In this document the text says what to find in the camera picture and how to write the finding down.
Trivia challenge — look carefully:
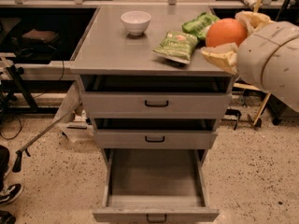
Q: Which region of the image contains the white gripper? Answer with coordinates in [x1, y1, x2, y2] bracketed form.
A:
[201, 11, 299, 91]

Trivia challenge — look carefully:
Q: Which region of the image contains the orange fruit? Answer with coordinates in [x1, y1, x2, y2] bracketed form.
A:
[206, 19, 248, 47]

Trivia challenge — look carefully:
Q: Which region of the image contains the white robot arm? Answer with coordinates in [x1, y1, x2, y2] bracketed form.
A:
[201, 11, 299, 112]

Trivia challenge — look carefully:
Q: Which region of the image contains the grey drawer cabinet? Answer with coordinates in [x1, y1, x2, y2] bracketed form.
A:
[69, 4, 244, 166]

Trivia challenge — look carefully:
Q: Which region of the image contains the grey top drawer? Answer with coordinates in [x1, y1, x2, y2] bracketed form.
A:
[81, 92, 232, 119]

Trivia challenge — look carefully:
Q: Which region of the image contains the grey drawer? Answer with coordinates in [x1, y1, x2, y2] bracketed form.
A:
[94, 130, 217, 149]
[93, 149, 220, 224]
[81, 92, 232, 119]

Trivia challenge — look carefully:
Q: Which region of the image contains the grey middle drawer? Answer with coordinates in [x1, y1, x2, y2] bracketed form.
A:
[94, 130, 217, 149]

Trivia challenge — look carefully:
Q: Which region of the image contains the grey bottom drawer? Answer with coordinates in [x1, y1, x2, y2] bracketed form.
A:
[93, 149, 220, 224]

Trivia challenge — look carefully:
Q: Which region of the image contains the green chip bag rear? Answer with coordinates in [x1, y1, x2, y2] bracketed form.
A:
[182, 12, 220, 40]

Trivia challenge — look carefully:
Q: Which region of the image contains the green chip bag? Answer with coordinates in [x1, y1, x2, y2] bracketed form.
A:
[182, 12, 220, 40]
[153, 31, 198, 64]

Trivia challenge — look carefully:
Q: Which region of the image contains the green chip bag front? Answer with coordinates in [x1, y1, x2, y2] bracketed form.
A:
[153, 31, 198, 64]

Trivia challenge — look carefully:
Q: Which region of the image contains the white ceramic bowl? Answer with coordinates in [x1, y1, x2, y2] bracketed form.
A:
[121, 11, 151, 35]

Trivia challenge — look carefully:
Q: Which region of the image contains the dark box on shelf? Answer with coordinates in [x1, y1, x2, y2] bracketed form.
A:
[21, 29, 59, 44]

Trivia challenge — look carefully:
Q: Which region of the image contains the metal rod with black foot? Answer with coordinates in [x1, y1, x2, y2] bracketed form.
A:
[12, 105, 79, 173]

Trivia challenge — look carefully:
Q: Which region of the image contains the black white sneaker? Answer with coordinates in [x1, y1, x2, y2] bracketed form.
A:
[0, 184, 23, 204]

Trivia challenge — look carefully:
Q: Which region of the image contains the black shoe at corner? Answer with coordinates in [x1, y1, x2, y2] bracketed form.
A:
[0, 211, 16, 224]

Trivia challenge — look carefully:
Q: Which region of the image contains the wooden easel frame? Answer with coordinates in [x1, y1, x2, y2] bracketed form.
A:
[241, 0, 271, 128]

